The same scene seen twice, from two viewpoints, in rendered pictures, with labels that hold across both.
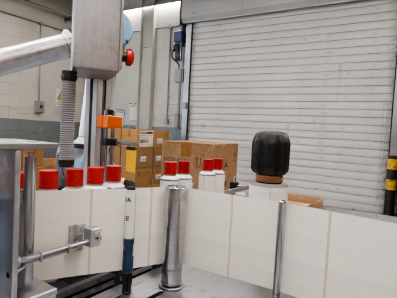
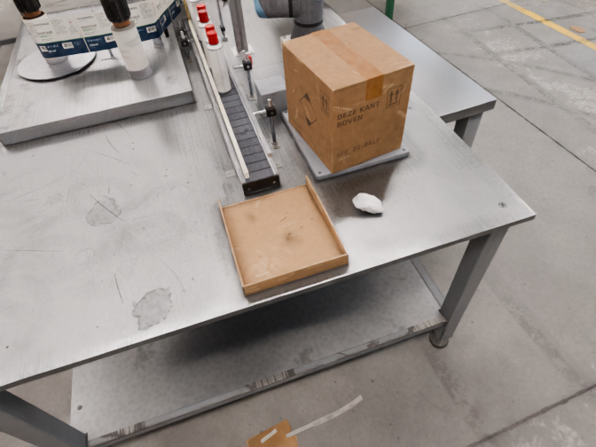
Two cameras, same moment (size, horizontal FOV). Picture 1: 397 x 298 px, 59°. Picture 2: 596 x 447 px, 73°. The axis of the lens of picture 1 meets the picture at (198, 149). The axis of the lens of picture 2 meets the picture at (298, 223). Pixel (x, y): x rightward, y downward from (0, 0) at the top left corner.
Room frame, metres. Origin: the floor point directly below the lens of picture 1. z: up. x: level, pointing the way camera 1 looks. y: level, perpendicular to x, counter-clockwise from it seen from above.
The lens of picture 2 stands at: (2.17, -0.91, 1.65)
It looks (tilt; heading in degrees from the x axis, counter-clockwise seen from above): 49 degrees down; 132
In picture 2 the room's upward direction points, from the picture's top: 5 degrees counter-clockwise
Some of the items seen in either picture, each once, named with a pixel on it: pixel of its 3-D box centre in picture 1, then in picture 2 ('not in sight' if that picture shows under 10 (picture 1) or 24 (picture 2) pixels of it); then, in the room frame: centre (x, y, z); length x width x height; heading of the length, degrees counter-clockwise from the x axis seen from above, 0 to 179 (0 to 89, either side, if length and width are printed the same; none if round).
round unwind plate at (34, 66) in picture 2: not in sight; (58, 60); (0.38, -0.28, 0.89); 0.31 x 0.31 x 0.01
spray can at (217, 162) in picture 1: (215, 190); (218, 62); (1.13, -0.06, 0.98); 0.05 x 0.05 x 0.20
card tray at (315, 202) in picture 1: (286, 201); (278, 229); (1.69, -0.44, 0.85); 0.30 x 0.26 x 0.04; 146
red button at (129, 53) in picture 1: (126, 57); not in sight; (0.80, 0.17, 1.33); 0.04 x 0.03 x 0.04; 21
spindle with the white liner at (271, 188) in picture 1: (267, 198); (126, 35); (0.77, -0.16, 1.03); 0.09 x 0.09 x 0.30
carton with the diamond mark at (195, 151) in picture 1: (200, 171); (343, 97); (1.60, -0.02, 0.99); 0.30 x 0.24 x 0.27; 154
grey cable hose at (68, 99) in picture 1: (67, 119); not in sight; (0.78, 0.29, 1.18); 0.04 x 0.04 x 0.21
